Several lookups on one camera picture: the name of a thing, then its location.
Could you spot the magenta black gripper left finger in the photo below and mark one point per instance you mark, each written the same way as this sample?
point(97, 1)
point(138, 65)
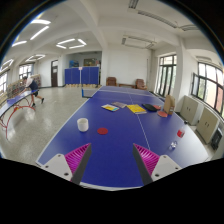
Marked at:
point(71, 166)

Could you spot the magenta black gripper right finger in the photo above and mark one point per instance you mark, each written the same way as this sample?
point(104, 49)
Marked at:
point(151, 166)

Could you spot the clear glass bottle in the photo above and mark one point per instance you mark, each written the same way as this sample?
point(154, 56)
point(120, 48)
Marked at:
point(173, 144)

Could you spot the small red cup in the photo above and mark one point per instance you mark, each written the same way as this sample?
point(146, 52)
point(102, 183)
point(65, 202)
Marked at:
point(180, 133)

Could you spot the white cup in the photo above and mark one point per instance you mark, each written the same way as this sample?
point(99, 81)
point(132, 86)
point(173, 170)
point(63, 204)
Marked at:
point(83, 124)

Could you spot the red round coaster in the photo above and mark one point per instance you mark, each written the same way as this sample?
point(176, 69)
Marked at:
point(102, 131)

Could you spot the red table tennis paddle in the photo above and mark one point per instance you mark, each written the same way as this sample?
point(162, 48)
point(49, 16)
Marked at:
point(162, 114)

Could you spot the black paddle case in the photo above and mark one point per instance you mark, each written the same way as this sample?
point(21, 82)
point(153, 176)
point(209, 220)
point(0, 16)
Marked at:
point(149, 107)

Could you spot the orange red paddle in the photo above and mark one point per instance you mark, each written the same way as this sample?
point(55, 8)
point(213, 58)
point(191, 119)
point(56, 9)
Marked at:
point(157, 107)

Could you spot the yellow book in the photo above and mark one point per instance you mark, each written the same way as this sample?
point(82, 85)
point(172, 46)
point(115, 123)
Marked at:
point(136, 109)

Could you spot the brown cardboard box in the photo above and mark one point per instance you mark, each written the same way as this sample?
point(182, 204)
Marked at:
point(169, 104)

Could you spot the beige cabinet far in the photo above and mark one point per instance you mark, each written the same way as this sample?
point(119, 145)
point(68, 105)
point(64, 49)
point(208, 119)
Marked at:
point(191, 110)

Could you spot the beige cabinet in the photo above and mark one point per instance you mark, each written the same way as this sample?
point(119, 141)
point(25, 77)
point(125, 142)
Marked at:
point(207, 125)
point(191, 110)

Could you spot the colourful booklet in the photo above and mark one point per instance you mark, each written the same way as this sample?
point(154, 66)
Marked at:
point(110, 107)

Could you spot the beige cabinet near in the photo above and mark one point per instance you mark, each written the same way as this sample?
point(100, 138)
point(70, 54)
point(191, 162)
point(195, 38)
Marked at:
point(207, 125)

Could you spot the grey booklet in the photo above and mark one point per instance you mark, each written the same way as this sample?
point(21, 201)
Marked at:
point(119, 104)

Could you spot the brown armchair right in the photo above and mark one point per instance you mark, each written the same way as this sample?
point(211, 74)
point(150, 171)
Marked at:
point(140, 84)

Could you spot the brown armchair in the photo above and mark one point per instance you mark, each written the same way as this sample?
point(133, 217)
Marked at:
point(111, 81)
point(140, 84)

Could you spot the person in white shirt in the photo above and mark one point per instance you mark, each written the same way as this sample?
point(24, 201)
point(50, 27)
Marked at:
point(31, 83)

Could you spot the blue partition screens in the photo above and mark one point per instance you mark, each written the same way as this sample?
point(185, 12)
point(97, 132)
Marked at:
point(82, 75)

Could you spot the brown armchair left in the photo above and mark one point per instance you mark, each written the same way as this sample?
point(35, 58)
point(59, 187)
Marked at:
point(111, 81)

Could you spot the dark wooden door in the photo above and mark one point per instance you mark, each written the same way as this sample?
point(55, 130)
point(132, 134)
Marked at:
point(54, 73)

